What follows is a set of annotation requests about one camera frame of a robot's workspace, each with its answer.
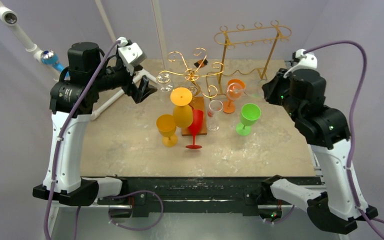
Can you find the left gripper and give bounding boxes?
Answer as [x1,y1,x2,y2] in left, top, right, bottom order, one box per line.
[90,58,157,102]

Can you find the clear wine glass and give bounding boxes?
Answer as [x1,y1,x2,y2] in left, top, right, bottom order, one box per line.
[226,80,265,101]
[207,99,223,131]
[156,73,174,103]

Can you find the orange goblet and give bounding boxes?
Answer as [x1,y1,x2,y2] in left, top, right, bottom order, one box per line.
[223,79,246,114]

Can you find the yellow goblet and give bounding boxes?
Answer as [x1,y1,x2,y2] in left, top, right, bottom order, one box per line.
[156,114,178,147]
[170,87,193,129]

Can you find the gold scroll wine glass rack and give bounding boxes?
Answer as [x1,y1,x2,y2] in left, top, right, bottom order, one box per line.
[155,47,224,137]

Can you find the red goblet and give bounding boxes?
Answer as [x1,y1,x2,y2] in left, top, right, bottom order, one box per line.
[185,109,204,150]

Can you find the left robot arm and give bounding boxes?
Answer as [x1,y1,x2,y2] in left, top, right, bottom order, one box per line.
[32,38,157,207]

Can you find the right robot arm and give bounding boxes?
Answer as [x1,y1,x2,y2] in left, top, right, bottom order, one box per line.
[260,68,378,235]

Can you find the green goblet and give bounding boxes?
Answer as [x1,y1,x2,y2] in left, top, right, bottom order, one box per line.
[235,103,261,136]

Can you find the white PVC pipe assembly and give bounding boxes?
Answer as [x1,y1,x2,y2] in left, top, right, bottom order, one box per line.
[0,1,156,120]

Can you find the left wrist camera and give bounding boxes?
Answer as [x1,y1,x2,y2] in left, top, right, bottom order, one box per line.
[116,36,147,76]

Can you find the gold rectangular wire rack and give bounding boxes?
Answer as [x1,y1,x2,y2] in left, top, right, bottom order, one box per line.
[200,20,292,95]

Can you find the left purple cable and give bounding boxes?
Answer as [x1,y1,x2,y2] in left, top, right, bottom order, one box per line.
[43,39,123,240]

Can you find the purple cable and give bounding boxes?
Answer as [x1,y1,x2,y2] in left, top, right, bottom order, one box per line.
[43,39,123,240]
[302,40,384,240]

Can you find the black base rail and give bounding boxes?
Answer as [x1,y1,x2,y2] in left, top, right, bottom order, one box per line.
[95,176,296,220]

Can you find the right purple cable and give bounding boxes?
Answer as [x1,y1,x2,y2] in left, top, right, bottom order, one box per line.
[302,40,384,240]

